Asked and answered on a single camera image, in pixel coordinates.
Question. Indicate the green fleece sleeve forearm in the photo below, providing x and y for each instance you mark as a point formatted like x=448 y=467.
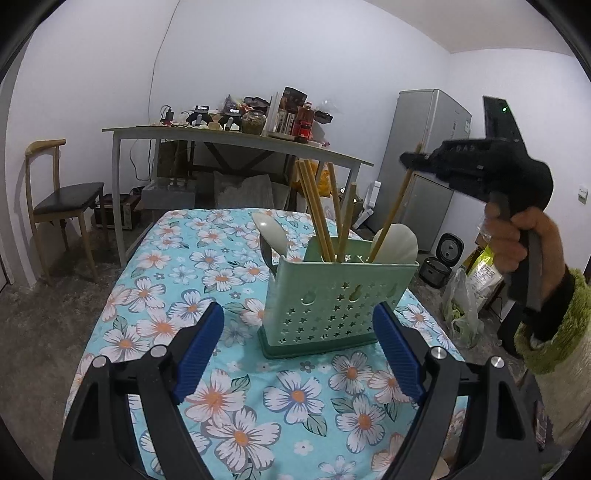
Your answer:
x=555 y=346

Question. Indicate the red bottles pack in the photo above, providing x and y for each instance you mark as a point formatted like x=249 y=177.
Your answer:
x=303 y=123

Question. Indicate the wooden chopstick bundle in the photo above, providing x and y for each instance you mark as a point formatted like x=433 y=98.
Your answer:
x=330 y=253

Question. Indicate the person's right hand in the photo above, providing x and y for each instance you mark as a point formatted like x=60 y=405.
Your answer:
x=509 y=253

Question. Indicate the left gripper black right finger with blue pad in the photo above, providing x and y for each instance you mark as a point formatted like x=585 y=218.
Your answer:
x=497 y=440

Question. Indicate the glass jar with greens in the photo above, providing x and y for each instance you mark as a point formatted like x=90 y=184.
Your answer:
x=253 y=122

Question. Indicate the green perforated utensil holder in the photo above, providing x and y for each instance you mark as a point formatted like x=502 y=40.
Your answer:
x=314 y=307

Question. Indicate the black rice cooker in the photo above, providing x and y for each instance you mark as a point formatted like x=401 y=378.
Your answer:
x=437 y=270

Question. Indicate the long grey desk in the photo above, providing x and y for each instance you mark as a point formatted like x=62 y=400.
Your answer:
x=266 y=143

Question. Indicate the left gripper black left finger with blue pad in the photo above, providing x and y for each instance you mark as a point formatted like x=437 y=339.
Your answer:
x=98 y=439

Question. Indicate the grey refrigerator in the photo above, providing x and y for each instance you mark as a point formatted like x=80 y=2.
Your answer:
x=423 y=120

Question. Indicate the yellow plastic bag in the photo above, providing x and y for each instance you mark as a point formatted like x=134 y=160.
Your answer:
x=321 y=176

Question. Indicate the wooden chair black seat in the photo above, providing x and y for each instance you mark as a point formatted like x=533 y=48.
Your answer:
x=63 y=204

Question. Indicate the white plastic bag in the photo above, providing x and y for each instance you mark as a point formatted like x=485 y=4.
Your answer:
x=460 y=312

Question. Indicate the cream plastic spoon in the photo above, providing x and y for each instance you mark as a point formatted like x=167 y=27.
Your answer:
x=272 y=232

